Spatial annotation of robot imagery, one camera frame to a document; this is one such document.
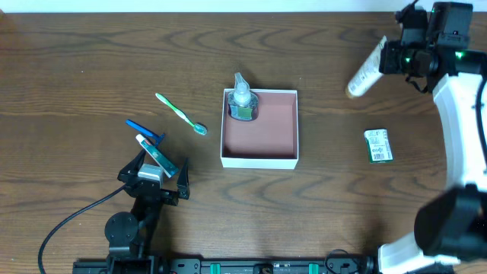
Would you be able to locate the white lotion tube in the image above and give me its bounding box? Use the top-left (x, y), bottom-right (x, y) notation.
top-left (345, 36), bottom-right (387, 98)

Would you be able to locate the white box with brown interior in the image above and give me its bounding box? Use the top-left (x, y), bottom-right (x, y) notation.
top-left (220, 88), bottom-right (299, 170)

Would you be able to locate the blue razor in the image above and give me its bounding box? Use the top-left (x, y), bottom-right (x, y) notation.
top-left (126, 119), bottom-right (165, 147)

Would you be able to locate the green and white small box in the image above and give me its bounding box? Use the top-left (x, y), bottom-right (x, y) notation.
top-left (364, 129), bottom-right (393, 164)

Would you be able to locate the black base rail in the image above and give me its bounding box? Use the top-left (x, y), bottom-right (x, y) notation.
top-left (72, 255), bottom-right (378, 274)

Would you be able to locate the clear soap pump bottle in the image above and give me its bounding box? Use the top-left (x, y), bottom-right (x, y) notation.
top-left (228, 72), bottom-right (259, 122)

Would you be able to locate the green toothbrush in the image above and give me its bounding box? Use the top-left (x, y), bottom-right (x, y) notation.
top-left (154, 93), bottom-right (208, 135)

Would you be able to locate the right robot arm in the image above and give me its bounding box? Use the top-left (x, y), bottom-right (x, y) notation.
top-left (377, 2), bottom-right (486, 273)

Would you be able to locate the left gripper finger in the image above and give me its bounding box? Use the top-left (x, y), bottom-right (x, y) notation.
top-left (177, 158), bottom-right (190, 199)
top-left (117, 149), bottom-right (146, 183)

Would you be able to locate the white green toothpaste tube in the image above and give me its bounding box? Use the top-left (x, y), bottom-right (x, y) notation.
top-left (135, 134), bottom-right (179, 178)

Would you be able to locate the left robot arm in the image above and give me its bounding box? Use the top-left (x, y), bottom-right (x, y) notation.
top-left (104, 150), bottom-right (190, 274)

